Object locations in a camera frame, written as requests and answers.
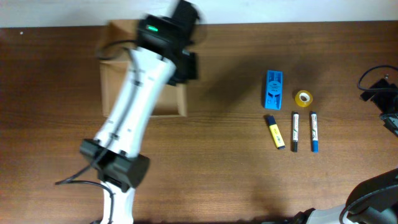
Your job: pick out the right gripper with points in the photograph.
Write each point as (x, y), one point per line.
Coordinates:
(379, 100)

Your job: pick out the black whiteboard marker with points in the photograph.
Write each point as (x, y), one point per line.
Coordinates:
(295, 131)

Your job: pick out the yellow tape roll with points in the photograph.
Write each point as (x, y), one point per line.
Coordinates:
(303, 98)

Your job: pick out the yellow highlighter pen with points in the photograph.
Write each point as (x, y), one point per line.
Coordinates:
(276, 135)

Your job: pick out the blue plastic case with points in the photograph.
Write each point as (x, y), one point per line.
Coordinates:
(274, 89)

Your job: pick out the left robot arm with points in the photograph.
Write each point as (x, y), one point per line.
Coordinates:
(114, 151)

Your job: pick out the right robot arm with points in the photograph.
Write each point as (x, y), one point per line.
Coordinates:
(373, 201)

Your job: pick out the blue whiteboard marker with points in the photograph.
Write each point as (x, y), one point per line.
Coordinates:
(314, 124)

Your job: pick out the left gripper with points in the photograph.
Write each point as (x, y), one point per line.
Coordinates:
(191, 77)

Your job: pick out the brown cardboard box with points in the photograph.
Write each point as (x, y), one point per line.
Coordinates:
(134, 86)

